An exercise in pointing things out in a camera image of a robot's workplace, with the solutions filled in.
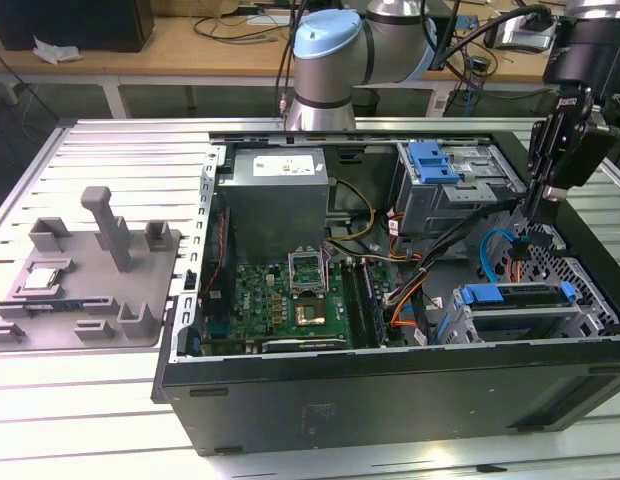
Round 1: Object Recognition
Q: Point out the large black box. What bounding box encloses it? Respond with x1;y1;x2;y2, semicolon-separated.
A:
0;0;155;54

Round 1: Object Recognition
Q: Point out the black camera cable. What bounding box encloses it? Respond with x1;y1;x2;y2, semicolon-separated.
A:
424;4;561;71

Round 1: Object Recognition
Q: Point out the black open PC case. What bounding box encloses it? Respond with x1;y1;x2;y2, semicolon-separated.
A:
149;128;620;457

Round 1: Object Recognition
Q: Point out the grey parts rack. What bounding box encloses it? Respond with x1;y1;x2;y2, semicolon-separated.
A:
0;185;184;356

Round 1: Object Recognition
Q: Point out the grey power supply unit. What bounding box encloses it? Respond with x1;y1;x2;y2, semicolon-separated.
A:
217;147;334;251

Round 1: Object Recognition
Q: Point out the white crumpled plastic bag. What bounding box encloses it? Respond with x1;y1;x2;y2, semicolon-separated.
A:
32;35;84;65

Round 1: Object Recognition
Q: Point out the silver CPU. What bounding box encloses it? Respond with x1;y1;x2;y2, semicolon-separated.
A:
22;268;64;291

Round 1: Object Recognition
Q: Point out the metal socket cover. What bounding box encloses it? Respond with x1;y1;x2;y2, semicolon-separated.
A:
287;247;332;296

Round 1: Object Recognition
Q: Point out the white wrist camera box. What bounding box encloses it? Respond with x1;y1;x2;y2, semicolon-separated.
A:
489;17;559;51

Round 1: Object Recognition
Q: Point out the black graphics card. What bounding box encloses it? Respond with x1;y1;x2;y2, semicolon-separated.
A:
262;335;351;351

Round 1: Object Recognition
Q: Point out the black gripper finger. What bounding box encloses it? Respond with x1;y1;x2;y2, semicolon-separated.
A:
538;113;564;224
521;118;545;221

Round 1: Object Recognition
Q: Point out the orange wire bundle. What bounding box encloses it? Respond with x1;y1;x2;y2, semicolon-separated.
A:
387;277;429;331

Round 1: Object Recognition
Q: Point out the RAM stick with blue label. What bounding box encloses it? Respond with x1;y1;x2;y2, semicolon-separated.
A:
24;299;86;311

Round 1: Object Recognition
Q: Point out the orange and black power wire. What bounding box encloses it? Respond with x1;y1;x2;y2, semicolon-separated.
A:
504;233;550;286

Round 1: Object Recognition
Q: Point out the blue plastic bay latch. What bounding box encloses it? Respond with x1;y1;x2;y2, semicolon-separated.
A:
408;142;462;185

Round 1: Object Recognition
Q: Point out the yellow wire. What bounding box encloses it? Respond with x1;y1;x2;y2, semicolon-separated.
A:
324;179;376;244

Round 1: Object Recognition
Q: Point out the CPU socket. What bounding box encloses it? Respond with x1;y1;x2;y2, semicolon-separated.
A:
292;294;331;329

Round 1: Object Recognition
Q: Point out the wooden desk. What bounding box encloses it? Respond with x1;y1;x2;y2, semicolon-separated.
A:
0;0;561;84

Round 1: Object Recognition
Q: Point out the RAM slot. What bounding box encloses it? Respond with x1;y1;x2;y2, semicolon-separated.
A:
339;259;365;349

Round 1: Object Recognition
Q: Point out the black sleeved cable bundle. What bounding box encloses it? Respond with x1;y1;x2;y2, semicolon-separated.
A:
409;197;521;346

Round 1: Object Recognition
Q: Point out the green motherboard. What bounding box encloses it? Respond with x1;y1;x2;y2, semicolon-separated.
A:
199;259;391;351

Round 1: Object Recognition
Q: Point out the metal disk bay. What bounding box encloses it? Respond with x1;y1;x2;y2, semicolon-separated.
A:
434;282;620;346

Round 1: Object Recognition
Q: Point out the grey metal drive cage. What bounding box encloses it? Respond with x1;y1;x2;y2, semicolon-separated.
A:
393;141;526;256

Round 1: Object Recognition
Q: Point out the blue data wire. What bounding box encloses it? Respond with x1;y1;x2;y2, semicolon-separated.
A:
478;227;532;284

